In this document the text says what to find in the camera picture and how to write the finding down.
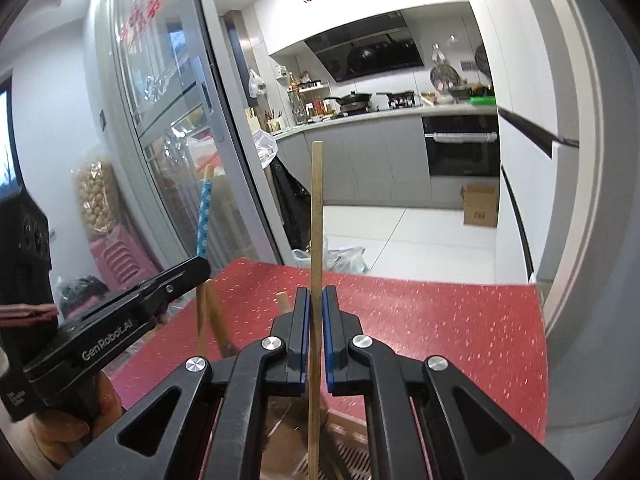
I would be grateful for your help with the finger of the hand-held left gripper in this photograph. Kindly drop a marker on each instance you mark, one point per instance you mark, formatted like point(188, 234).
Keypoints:
point(170, 280)

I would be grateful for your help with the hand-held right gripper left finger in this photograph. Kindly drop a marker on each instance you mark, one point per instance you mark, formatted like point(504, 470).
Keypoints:
point(304, 355)

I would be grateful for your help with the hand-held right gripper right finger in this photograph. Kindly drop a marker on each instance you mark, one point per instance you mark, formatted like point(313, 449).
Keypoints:
point(327, 355)

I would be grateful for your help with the blue patterned chopstick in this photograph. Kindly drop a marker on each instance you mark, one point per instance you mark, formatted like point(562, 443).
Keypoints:
point(204, 220)

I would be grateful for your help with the wooden chopstick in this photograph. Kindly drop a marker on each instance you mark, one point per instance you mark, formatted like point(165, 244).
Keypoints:
point(220, 315)
point(316, 220)
point(283, 304)

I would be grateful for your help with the person's left hand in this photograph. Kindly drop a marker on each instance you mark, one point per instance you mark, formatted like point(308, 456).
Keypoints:
point(65, 435)

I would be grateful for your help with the stack of pink stools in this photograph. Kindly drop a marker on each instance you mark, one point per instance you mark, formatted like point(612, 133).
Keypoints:
point(125, 260)

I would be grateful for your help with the clear plastic bag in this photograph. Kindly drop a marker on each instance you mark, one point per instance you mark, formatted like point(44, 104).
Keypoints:
point(265, 149)
point(332, 257)

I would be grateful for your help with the bag of peanuts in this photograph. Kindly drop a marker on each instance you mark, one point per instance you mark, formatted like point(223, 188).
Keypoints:
point(97, 200)

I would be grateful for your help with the black trash bag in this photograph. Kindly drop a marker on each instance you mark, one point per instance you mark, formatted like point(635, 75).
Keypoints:
point(292, 205)

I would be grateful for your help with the sliding glass door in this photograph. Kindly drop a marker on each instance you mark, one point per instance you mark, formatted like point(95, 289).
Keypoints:
point(165, 135)

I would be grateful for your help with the knife block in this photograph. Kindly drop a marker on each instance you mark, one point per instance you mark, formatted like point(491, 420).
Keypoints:
point(251, 120)

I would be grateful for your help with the grey base cabinets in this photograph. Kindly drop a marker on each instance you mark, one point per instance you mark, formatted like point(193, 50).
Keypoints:
point(360, 160)

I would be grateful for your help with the cardboard box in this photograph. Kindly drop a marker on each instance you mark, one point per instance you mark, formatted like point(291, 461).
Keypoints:
point(480, 207)

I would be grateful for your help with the white hanging plastic bag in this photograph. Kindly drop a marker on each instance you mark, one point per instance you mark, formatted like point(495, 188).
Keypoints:
point(256, 85)

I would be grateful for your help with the spice rack with bottles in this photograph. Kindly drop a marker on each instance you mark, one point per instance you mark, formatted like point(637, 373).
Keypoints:
point(310, 105)

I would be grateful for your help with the black built-in oven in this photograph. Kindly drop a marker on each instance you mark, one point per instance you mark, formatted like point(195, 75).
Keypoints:
point(462, 150)

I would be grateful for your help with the white refrigerator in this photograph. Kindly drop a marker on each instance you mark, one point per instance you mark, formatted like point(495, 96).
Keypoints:
point(520, 200)

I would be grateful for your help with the black wok with lid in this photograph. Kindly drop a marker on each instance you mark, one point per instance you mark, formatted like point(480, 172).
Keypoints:
point(352, 100)

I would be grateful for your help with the green cutting board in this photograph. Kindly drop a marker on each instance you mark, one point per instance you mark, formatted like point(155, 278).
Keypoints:
point(482, 100)

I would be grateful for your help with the black range hood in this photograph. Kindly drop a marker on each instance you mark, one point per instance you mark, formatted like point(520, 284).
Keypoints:
point(370, 55)

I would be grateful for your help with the round metal steamer rack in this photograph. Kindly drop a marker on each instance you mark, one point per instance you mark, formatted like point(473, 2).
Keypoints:
point(442, 76)

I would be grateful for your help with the wall switch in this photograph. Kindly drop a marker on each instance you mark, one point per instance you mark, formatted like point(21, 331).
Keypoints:
point(103, 120)

